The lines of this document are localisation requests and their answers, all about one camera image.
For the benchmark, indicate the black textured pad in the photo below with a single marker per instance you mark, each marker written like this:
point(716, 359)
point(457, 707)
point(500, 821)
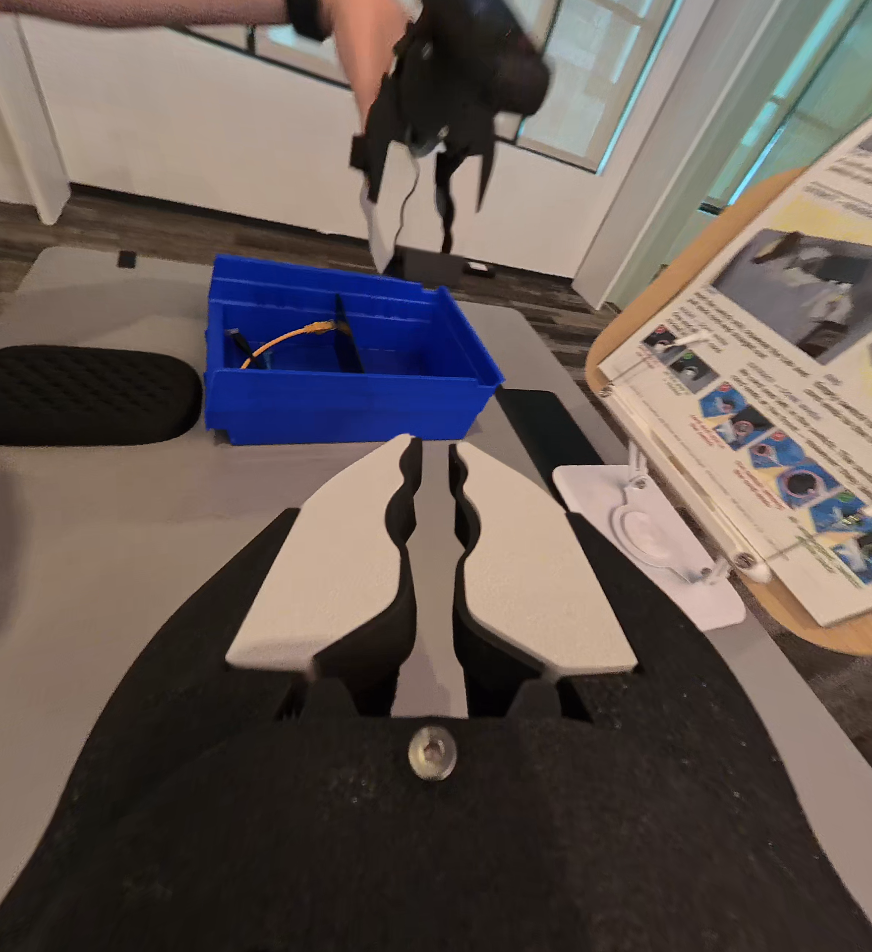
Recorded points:
point(79, 394)

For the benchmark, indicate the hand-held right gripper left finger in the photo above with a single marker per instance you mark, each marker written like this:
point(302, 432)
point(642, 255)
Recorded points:
point(332, 580)

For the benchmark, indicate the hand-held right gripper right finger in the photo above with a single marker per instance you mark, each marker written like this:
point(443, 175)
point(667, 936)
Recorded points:
point(540, 580)

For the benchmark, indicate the white stand base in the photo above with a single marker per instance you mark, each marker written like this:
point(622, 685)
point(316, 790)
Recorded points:
point(644, 536)

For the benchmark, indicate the blue plastic bin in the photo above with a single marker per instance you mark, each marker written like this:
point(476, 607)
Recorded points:
point(377, 402)

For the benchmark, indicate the printed instruction poster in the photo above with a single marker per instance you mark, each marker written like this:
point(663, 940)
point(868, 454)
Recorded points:
point(793, 402)

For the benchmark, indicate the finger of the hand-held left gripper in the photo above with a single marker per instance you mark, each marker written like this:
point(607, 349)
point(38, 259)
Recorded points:
point(382, 223)
point(445, 223)

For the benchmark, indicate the person's left forearm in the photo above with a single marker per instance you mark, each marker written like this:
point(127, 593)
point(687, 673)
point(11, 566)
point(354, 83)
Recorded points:
point(109, 8)

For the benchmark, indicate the black wristband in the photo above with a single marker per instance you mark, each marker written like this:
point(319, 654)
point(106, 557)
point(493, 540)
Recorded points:
point(310, 15)

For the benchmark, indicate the person's left hand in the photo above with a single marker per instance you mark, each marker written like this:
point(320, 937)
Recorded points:
point(365, 45)

